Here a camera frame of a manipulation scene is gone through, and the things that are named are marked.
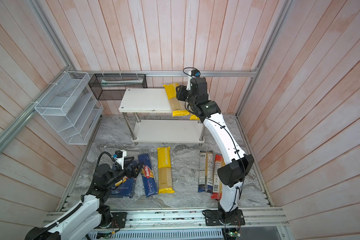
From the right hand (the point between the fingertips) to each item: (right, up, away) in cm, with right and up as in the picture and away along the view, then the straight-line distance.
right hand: (177, 88), depth 74 cm
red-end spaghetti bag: (+22, -53, +8) cm, 58 cm away
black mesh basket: (-48, +9, +30) cm, 57 cm away
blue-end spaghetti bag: (+17, -47, +14) cm, 52 cm away
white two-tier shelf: (-22, -5, +6) cm, 24 cm away
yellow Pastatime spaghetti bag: (-7, -49, +12) cm, 51 cm away
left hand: (-21, -39, +7) cm, 45 cm away
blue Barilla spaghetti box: (-16, -51, +9) cm, 54 cm away
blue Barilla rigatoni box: (-27, -53, +4) cm, 60 cm away
